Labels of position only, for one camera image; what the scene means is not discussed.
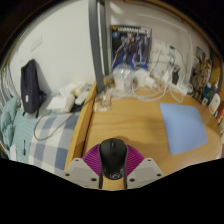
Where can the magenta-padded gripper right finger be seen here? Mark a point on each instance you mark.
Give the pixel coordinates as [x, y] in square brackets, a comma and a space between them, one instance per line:
[145, 168]

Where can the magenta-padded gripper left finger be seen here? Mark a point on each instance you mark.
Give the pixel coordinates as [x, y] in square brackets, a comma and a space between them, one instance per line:
[80, 168]

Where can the black computer mouse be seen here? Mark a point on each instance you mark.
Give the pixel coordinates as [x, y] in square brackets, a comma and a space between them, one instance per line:
[113, 156]

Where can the light blue mouse pad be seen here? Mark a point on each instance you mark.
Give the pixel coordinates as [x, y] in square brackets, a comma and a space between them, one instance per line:
[183, 128]

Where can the blue white plaid blanket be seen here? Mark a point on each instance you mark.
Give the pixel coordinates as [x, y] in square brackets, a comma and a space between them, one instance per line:
[53, 143]

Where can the white bag pile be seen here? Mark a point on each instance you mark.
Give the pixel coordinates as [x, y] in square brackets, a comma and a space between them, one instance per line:
[66, 98]

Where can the teal duvet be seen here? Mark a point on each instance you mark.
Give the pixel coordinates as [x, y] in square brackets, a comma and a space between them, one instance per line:
[13, 126]

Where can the white charger block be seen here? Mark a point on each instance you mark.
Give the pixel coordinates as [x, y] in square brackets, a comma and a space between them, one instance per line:
[150, 82]
[141, 76]

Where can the white power strip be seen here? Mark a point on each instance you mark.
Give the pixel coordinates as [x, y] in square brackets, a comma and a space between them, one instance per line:
[181, 88]

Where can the red snack can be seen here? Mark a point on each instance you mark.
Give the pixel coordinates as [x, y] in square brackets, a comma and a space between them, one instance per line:
[220, 113]

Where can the clear plastic cup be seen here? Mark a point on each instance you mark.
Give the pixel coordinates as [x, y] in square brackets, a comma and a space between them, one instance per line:
[122, 77]

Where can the white orange lotion bottle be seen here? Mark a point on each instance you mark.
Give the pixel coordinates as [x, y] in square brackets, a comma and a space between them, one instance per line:
[215, 103]

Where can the dark navy backpack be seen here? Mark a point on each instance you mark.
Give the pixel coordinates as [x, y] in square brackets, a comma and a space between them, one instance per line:
[30, 86]

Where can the blue bottle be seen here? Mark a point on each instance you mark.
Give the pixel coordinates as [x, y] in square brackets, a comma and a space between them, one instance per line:
[206, 93]

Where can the tan tree figurine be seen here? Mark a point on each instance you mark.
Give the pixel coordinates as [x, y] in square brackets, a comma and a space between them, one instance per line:
[201, 78]

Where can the dark spray bottle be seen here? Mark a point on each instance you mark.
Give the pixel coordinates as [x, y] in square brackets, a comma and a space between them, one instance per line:
[214, 87]

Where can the robot model kit box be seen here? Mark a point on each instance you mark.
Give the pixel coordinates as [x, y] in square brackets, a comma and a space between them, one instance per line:
[131, 45]

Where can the white wall socket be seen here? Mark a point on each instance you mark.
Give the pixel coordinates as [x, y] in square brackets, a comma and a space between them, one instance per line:
[160, 47]

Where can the grey metal frame post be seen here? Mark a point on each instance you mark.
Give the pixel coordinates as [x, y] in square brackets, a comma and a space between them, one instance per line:
[98, 46]

